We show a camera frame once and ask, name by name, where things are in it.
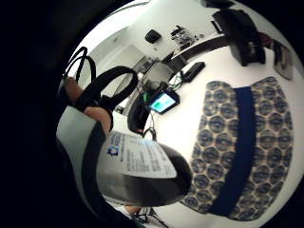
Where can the dark bottle with white label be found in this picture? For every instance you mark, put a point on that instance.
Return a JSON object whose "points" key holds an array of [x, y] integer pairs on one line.
{"points": [[142, 171]]}

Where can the small device with lit screen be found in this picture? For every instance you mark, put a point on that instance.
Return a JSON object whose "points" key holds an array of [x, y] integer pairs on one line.
{"points": [[163, 102]]}

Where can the black remote control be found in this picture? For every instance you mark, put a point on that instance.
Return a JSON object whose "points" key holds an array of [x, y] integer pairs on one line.
{"points": [[193, 71]]}

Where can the dark circuit board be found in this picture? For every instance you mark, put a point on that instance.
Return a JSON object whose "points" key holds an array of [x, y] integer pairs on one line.
{"points": [[182, 35]]}

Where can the blue patterned cloth pouch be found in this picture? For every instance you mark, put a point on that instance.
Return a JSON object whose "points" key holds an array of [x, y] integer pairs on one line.
{"points": [[240, 148]]}

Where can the large black box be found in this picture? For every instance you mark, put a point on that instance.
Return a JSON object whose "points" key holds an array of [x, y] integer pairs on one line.
{"points": [[242, 34]]}

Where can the silver grey metal object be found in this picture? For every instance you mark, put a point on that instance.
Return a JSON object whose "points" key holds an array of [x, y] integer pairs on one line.
{"points": [[284, 61]]}

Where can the black round wall device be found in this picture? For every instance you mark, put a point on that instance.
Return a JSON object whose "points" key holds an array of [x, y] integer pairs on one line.
{"points": [[153, 35]]}

